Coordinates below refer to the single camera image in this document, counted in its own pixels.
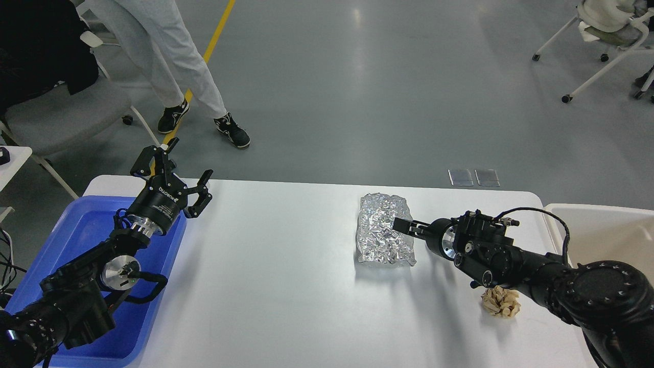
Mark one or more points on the blue plastic bin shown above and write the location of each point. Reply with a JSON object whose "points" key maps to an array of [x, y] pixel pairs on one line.
{"points": [[84, 224]]}

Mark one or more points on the white chair with cushion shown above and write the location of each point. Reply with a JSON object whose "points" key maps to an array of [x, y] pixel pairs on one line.
{"points": [[625, 27]]}

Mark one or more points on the right metal floor plate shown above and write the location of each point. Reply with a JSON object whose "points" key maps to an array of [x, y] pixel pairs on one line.
{"points": [[487, 178]]}

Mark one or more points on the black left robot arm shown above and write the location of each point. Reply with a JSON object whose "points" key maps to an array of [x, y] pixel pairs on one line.
{"points": [[79, 298]]}

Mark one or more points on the crumpled brown paper ball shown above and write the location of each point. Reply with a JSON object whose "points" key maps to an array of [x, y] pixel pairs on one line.
{"points": [[501, 302]]}

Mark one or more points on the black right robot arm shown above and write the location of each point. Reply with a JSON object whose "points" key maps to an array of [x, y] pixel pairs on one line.
{"points": [[611, 301]]}

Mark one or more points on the white side table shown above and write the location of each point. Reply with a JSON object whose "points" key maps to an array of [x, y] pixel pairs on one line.
{"points": [[17, 157]]}

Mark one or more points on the grey office chair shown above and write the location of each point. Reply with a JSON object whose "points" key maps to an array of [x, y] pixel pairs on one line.
{"points": [[57, 120]]}

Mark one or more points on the metal floor plate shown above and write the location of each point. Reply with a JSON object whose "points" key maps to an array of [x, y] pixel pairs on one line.
{"points": [[460, 177], [487, 178]]}

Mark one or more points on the silver foil bag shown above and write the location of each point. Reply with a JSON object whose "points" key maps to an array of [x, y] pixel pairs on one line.
{"points": [[377, 243]]}

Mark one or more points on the left metal floor plate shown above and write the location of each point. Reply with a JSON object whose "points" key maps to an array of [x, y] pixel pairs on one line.
{"points": [[460, 177]]}

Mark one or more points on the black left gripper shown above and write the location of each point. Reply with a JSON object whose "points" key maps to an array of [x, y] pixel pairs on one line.
{"points": [[160, 202]]}

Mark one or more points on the black jacket on chair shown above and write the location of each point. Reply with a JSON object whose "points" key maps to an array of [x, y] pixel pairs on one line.
{"points": [[41, 47]]}

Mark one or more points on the beige plastic bin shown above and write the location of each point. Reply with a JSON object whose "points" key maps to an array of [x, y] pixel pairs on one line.
{"points": [[600, 232]]}

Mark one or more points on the person in grey trousers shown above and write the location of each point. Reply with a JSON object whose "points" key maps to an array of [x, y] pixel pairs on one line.
{"points": [[153, 35]]}

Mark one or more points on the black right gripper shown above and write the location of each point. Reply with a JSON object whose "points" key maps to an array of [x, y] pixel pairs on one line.
{"points": [[439, 235]]}

